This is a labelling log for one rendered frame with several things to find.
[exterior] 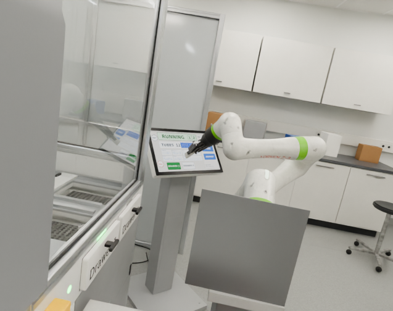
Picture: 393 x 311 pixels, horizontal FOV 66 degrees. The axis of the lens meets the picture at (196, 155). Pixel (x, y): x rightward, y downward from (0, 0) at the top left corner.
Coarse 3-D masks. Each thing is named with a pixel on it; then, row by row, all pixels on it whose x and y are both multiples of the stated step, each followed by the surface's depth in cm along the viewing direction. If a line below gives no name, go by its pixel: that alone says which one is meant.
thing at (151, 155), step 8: (152, 128) 184; (160, 128) 188; (152, 152) 176; (216, 152) 207; (152, 160) 175; (152, 168) 174; (152, 176) 174; (160, 176) 175; (168, 176) 180; (176, 176) 184
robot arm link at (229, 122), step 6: (228, 114) 140; (234, 114) 141; (222, 120) 140; (228, 120) 139; (234, 120) 139; (240, 120) 141; (216, 126) 144; (222, 126) 140; (228, 126) 138; (234, 126) 138; (240, 126) 140; (216, 132) 145; (222, 132) 139; (228, 132) 137; (240, 132) 138
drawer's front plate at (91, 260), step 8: (112, 224) 114; (112, 232) 111; (104, 240) 103; (112, 240) 113; (96, 248) 97; (104, 248) 105; (88, 256) 92; (96, 256) 98; (104, 256) 107; (88, 264) 92; (96, 264) 99; (88, 272) 93; (96, 272) 101; (80, 280) 92; (88, 280) 94; (80, 288) 93
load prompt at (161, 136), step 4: (160, 136) 185; (164, 136) 187; (168, 136) 189; (172, 136) 190; (176, 136) 192; (180, 136) 194; (184, 136) 196; (188, 136) 198; (192, 136) 201; (172, 140) 189; (176, 140) 191; (180, 140) 193; (184, 140) 195; (188, 140) 197; (192, 140) 199; (196, 140) 201
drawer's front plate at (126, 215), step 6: (138, 198) 144; (132, 204) 135; (138, 204) 147; (126, 210) 128; (120, 216) 122; (126, 216) 128; (120, 222) 122; (126, 222) 130; (132, 222) 140; (120, 228) 122; (126, 228) 132; (120, 234) 123; (120, 240) 125
